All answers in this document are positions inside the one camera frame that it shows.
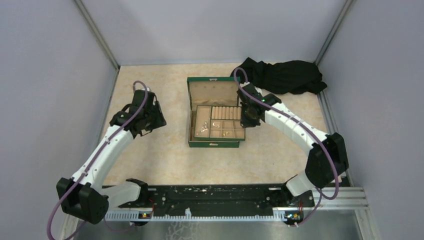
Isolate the green jewelry box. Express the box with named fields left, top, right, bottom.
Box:
left=187, top=76, right=242, bottom=148

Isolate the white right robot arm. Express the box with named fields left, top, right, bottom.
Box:
left=237, top=83, right=349, bottom=206

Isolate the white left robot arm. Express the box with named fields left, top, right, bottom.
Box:
left=56, top=88, right=167, bottom=224

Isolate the black cloth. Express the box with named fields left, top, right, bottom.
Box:
left=230, top=57, right=328, bottom=95

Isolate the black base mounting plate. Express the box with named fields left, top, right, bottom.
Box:
left=120, top=183, right=315, bottom=217

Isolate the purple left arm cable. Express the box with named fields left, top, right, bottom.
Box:
left=46, top=80, right=149, bottom=240

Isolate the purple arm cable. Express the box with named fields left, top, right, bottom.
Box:
left=46, top=80, right=149, bottom=240
left=232, top=67, right=341, bottom=229

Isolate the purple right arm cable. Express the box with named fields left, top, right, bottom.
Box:
left=232, top=67, right=341, bottom=229

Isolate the aluminium frame rail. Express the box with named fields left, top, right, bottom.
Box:
left=57, top=187, right=369, bottom=240

